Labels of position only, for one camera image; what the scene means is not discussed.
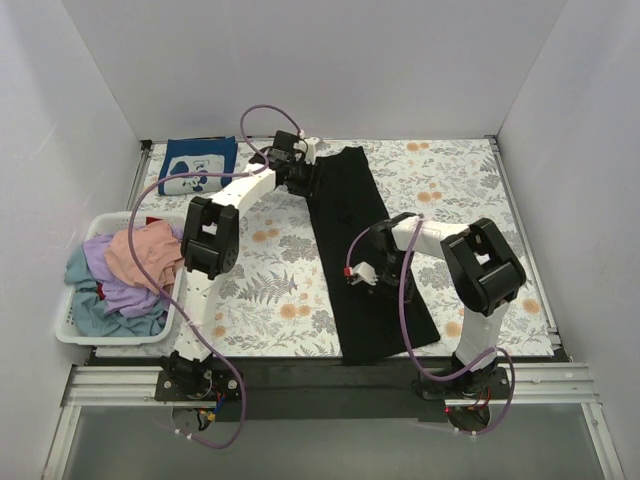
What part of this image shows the black t shirt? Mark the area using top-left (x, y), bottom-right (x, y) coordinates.
top-left (303, 146), bottom-right (442, 366)

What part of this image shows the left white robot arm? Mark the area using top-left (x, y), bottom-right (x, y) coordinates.
top-left (161, 131), bottom-right (321, 400)

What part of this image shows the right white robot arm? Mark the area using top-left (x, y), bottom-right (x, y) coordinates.
top-left (344, 213), bottom-right (526, 398)

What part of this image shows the folded blue printed t shirt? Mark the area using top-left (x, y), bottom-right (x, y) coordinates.
top-left (157, 137), bottom-right (238, 196)

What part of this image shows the floral table cloth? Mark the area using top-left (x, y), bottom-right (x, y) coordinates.
top-left (136, 139), bottom-right (553, 357)

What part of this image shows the pink t shirt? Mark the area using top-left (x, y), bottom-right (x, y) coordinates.
top-left (105, 220), bottom-right (183, 294)

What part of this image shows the lilac t shirt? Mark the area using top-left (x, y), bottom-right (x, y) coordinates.
top-left (82, 234), bottom-right (159, 318)

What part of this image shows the white laundry basket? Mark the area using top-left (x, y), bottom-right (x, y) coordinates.
top-left (55, 212), bottom-right (175, 346)

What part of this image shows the light blue t shirt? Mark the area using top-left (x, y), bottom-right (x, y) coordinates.
top-left (64, 246), bottom-right (166, 338)

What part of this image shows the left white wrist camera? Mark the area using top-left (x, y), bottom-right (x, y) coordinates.
top-left (294, 131), bottom-right (322, 165)

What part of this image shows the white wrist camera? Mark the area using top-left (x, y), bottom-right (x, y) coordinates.
top-left (294, 131), bottom-right (322, 165)
top-left (343, 262), bottom-right (379, 286)

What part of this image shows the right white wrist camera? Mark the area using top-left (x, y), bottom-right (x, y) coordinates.
top-left (343, 262), bottom-right (379, 286)

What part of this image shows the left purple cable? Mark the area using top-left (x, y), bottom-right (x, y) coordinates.
top-left (127, 103), bottom-right (307, 449)

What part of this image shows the purple cable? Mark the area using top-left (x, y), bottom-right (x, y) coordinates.
top-left (344, 213), bottom-right (516, 437)
top-left (127, 103), bottom-right (307, 449)

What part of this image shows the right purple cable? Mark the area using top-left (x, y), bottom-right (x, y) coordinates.
top-left (344, 213), bottom-right (516, 437)

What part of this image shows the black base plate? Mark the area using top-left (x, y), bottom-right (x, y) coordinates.
top-left (154, 355), bottom-right (512, 424)

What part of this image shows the aluminium frame rail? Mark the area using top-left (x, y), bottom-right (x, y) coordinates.
top-left (43, 362), bottom-right (623, 479)

